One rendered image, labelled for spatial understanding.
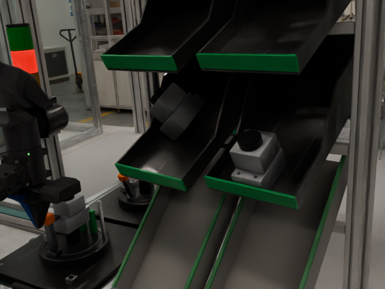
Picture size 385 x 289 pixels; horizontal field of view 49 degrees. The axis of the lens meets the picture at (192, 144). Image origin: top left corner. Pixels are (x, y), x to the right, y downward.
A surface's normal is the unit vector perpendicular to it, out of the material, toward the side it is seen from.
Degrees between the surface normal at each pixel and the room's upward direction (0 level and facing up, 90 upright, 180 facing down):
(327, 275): 0
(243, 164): 115
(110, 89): 90
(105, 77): 90
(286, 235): 45
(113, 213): 0
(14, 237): 0
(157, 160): 25
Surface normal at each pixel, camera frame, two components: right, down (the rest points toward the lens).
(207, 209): -0.49, -0.47
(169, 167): -0.33, -0.74
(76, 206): 0.88, 0.09
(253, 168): -0.54, 0.65
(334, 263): -0.07, -0.95
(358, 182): -0.47, 0.30
